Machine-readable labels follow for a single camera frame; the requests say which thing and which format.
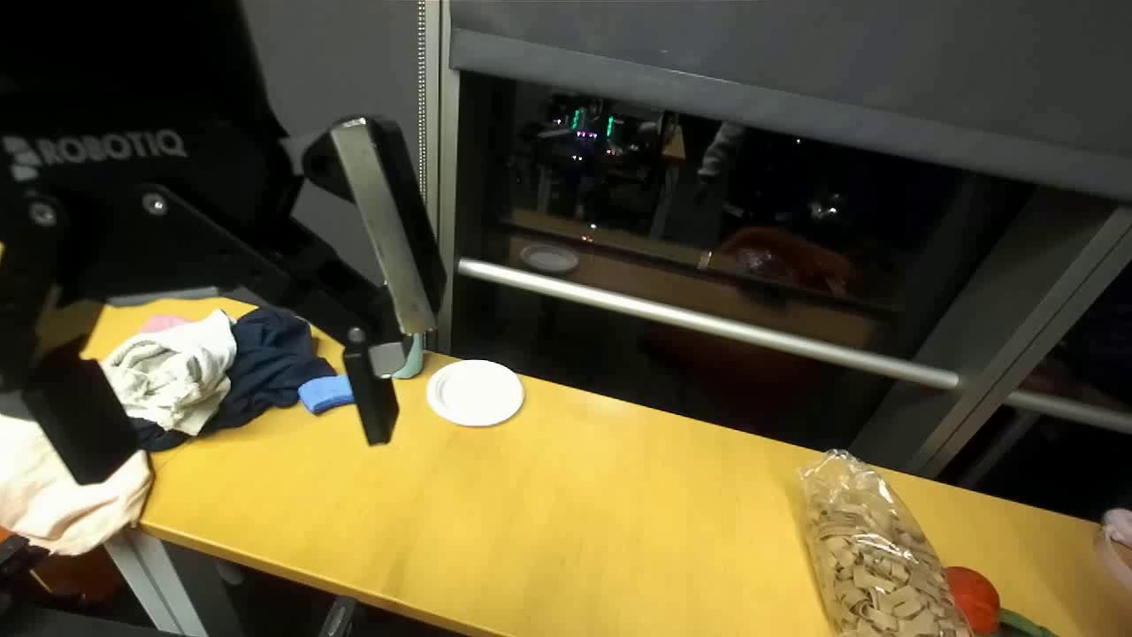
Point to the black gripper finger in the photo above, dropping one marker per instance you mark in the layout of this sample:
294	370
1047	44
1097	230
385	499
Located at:
395	236
84	418

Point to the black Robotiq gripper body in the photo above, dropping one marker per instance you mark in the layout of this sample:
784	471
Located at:
143	72

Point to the white tea towel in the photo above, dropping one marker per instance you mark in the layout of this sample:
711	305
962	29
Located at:
179	367

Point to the white paper plate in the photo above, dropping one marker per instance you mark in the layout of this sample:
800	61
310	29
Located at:
474	394

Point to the cream cloth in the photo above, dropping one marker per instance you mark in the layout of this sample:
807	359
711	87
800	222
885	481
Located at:
59	507

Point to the navy blue cloth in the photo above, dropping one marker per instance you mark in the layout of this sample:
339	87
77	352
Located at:
269	357

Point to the small blue cloth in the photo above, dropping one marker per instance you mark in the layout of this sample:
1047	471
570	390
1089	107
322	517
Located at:
321	394

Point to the grey table leg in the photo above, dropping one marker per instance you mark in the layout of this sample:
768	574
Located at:
152	587

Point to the grey roller blind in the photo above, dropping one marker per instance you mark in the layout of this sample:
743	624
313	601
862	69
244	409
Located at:
827	72

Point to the red tomato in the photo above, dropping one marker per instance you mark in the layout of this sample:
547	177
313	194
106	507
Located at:
973	596

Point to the green vegetable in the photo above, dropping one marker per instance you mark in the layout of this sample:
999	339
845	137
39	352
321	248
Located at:
1025	627

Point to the pale pink object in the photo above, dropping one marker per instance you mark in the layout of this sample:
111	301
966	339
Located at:
1118	542

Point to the grey vertical window frame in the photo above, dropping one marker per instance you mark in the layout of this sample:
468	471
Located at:
433	144

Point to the long silver window rail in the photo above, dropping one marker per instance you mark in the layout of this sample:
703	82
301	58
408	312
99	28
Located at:
710	320

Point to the grey slanted window post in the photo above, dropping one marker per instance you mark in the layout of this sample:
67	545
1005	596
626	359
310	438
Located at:
1001	331

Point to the short silver window rail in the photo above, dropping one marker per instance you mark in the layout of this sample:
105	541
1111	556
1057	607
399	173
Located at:
1073	411

